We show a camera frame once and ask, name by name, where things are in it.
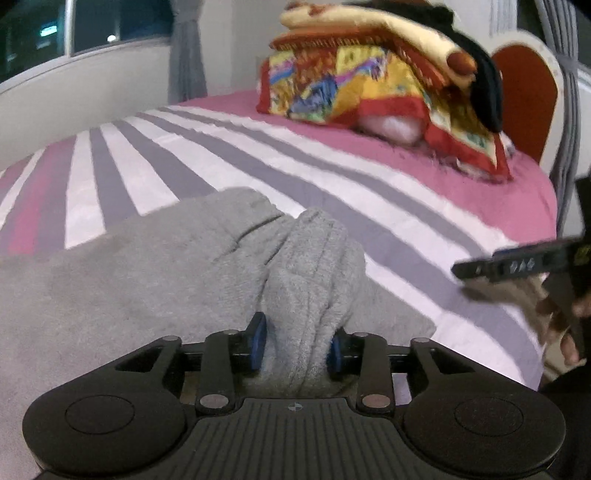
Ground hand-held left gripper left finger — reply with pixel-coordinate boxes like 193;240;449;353
115;311;269;416

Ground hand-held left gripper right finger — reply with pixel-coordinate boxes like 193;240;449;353
325;329;463;414

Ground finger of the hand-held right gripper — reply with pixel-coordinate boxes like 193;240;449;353
451;237;578;283

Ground grey pants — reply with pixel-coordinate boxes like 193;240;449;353
0;187;437;476

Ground person's right hand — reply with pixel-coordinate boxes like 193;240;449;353
536;294;591;366

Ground red headboard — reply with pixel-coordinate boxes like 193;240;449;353
490;39;565;178

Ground striped pink grey bed sheet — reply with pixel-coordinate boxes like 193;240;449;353
0;89;557;393

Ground grey curtain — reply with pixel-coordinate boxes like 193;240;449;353
534;0;583;227
167;0;209;104

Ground pink pillow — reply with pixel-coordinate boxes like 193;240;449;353
358;113;426;147

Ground black cloth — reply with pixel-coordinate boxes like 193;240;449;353
342;0;506;132

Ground colourful printed blanket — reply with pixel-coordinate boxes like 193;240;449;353
256;34;515;183

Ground cream plush blanket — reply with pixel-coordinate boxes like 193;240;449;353
279;0;478;77

